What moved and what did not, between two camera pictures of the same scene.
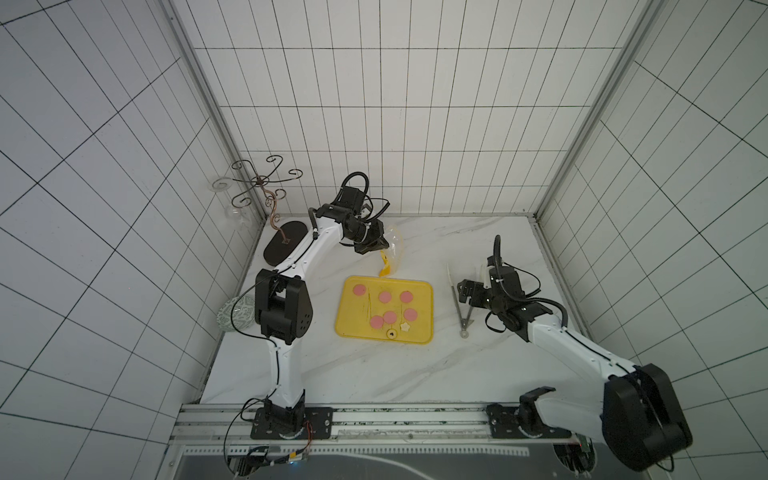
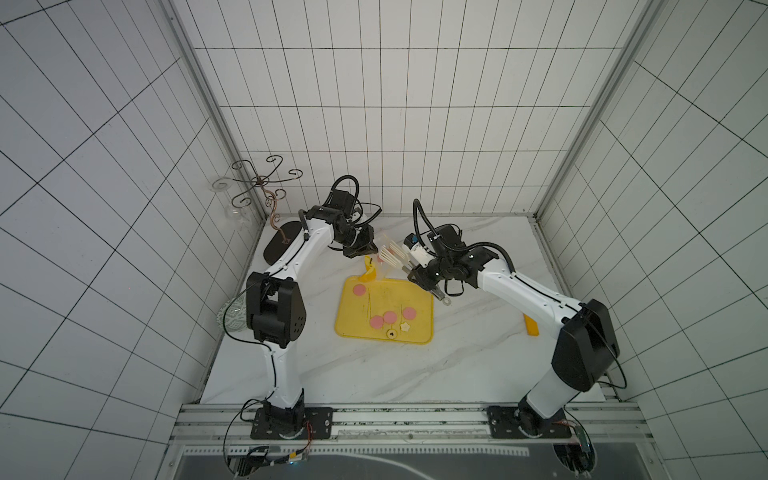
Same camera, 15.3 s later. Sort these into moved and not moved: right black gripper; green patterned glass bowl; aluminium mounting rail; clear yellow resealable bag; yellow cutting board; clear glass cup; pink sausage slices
Moved: clear yellow resealable bag; right black gripper
Not moved: pink sausage slices; green patterned glass bowl; aluminium mounting rail; yellow cutting board; clear glass cup
